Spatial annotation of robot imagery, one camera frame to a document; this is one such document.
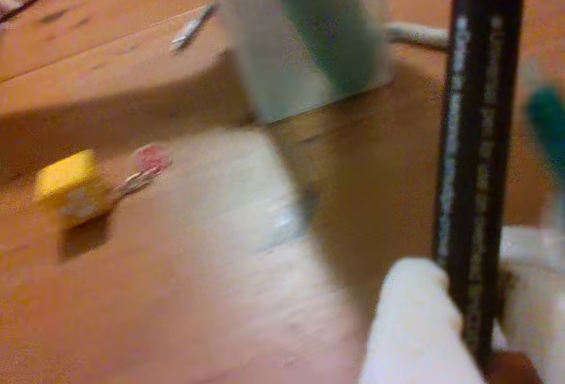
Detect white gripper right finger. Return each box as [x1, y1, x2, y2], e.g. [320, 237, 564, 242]
[498, 224, 565, 384]

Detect silver pen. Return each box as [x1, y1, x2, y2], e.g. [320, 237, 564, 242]
[169, 2, 220, 52]

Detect yellow box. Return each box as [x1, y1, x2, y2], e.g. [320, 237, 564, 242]
[34, 148, 114, 230]

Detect green pen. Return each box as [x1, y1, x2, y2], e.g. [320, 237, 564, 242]
[524, 86, 565, 244]

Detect white mug green blue pattern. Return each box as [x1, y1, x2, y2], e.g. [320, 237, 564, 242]
[200, 0, 451, 124]

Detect red round keychain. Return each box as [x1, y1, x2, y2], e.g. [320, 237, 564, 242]
[112, 143, 173, 200]

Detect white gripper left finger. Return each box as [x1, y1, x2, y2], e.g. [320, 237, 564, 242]
[359, 258, 486, 384]

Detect black pen red caps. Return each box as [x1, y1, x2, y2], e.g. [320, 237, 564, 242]
[430, 0, 529, 372]

